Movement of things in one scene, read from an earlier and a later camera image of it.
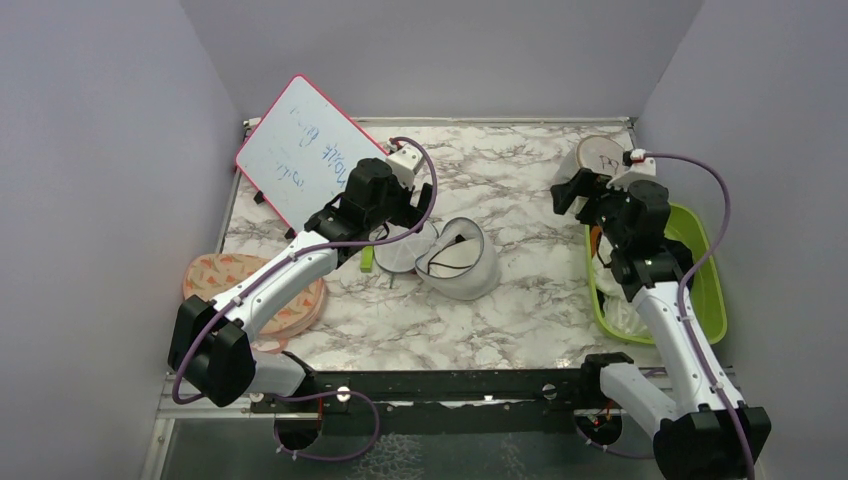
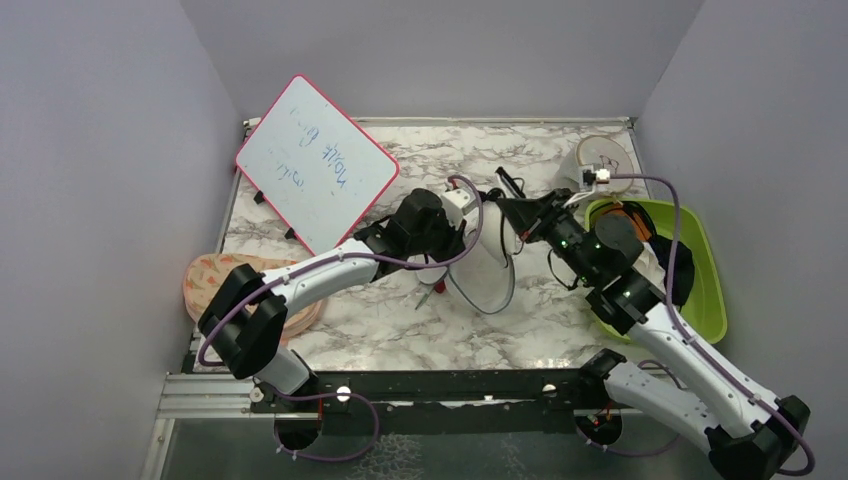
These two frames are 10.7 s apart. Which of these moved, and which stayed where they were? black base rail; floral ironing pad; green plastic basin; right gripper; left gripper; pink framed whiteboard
Moved: right gripper; left gripper
Stayed: black base rail; green plastic basin; pink framed whiteboard; floral ironing pad
